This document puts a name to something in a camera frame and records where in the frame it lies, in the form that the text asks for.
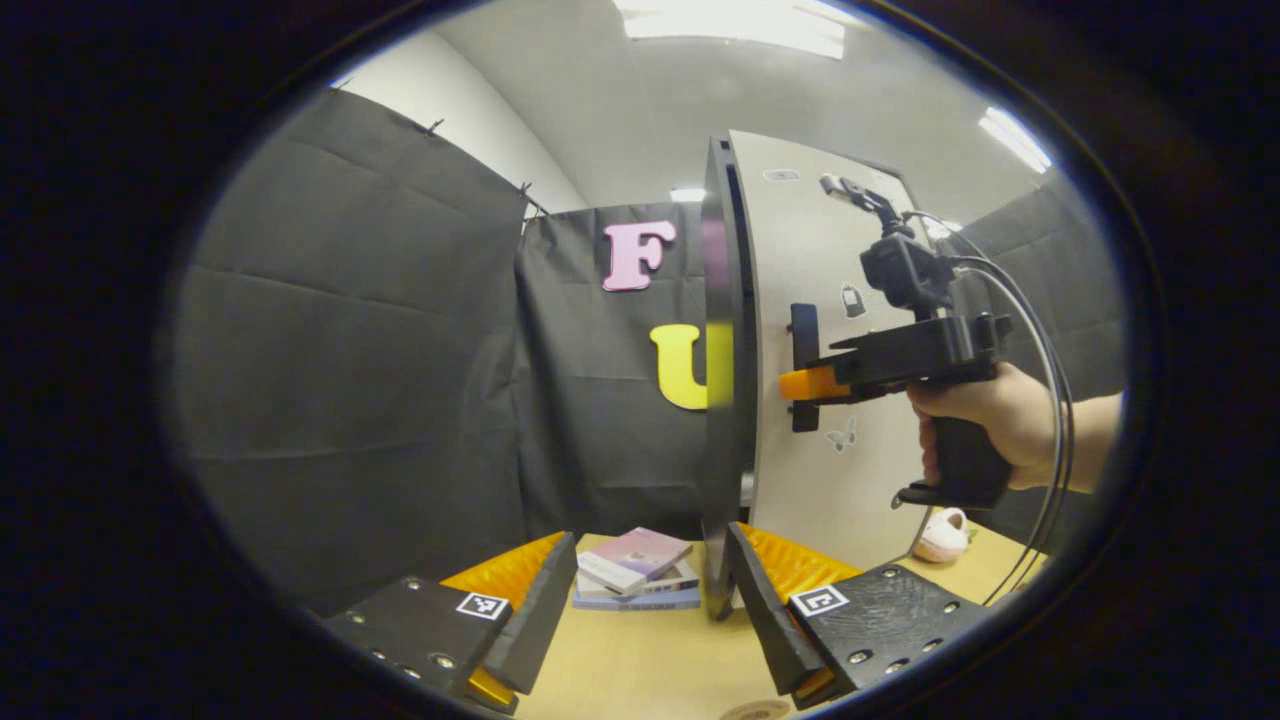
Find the pink plush toy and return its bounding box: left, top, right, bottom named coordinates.
left=912, top=507, right=973, bottom=564

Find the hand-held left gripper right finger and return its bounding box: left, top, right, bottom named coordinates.
left=726, top=523, right=991, bottom=711

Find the black door handle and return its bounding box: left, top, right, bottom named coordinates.
left=790, top=303, right=821, bottom=433

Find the white and dark book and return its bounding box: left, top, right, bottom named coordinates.
left=578, top=560, right=701, bottom=599

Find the large ceiling light panel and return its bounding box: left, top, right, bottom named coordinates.
left=612, top=0, right=851, bottom=59

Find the light grey cabinet door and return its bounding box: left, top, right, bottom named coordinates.
left=722, top=130, right=936, bottom=573

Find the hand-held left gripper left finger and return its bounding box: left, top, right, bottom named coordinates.
left=322, top=533, right=579, bottom=717

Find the dark grey cabinet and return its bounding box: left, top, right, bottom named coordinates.
left=700, top=137, right=758, bottom=621

